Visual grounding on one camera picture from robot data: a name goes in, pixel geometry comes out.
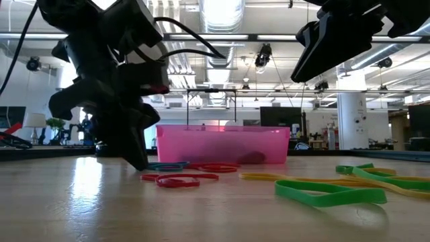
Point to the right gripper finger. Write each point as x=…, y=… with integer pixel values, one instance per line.
x=307, y=33
x=336, y=43

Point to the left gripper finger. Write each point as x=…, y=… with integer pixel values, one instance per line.
x=114, y=127
x=148, y=116

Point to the blue rubber band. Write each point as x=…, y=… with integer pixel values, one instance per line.
x=164, y=167

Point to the wide black rubber band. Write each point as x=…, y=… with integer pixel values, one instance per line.
x=252, y=158

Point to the yellow rubber band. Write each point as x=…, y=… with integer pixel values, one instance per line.
x=413, y=192
x=262, y=176

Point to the green rubber band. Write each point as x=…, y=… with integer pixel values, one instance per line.
x=403, y=183
x=322, y=200

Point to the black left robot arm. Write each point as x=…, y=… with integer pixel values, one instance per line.
x=67, y=17

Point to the pink plastic bin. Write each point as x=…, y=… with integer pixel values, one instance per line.
x=208, y=144

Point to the person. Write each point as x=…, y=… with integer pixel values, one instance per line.
x=88, y=127

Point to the black hanging ceiling spotlight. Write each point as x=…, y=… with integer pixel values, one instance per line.
x=385, y=62
x=263, y=55
x=33, y=64

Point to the green potted room plant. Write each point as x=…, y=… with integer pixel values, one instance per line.
x=55, y=123

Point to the white round pillar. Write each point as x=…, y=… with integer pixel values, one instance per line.
x=352, y=111

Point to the white table lamp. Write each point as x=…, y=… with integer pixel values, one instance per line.
x=34, y=120

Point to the black computer monitor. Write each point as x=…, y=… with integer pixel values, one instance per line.
x=280, y=116

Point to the black clamp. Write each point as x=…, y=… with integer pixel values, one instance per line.
x=16, y=142

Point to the red strip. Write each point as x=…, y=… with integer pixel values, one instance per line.
x=13, y=129

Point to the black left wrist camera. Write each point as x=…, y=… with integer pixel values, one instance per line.
x=144, y=79

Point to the black overhead frame bar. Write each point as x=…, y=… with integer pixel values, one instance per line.
x=252, y=37

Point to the black frame stand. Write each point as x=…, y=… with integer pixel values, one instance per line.
x=211, y=90

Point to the silver ceiling air duct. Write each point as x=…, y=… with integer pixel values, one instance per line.
x=221, y=53

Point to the dark wall screen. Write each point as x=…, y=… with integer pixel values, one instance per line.
x=11, y=117

